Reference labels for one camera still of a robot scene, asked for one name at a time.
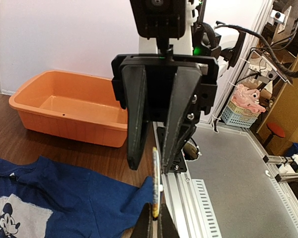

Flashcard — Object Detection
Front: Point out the starry night round brooch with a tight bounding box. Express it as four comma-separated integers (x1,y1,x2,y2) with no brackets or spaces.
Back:
152,147,163,220

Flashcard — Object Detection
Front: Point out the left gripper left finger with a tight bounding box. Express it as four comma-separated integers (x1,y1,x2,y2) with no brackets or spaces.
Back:
131,203,155,238

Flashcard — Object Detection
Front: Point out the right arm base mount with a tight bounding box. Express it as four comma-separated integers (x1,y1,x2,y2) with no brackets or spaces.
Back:
156,125,201,173

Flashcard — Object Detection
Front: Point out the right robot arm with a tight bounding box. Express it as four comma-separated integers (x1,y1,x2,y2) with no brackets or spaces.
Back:
111,0,245,173

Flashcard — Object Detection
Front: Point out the orange plastic bin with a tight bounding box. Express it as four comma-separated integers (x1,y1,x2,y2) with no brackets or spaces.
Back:
9,70,128,148

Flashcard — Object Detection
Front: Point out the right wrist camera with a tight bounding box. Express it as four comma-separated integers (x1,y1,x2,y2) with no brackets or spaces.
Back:
130,0,200,56

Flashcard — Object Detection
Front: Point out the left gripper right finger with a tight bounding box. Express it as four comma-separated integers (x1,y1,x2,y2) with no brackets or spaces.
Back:
157,204,180,238

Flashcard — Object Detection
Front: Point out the red round stool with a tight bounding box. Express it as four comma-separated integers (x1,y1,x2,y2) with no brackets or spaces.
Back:
263,122,286,147

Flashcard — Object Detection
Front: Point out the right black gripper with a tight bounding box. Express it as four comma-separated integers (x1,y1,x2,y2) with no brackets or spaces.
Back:
111,54,219,170

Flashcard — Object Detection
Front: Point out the navy white clothing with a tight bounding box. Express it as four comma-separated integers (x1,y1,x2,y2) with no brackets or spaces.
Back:
0,157,152,238

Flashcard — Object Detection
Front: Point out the external camera on stand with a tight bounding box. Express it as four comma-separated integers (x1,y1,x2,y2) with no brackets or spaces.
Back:
268,10,286,25

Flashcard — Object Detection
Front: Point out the white plastic basket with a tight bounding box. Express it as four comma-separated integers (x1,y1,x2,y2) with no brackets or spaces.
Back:
221,100,260,128

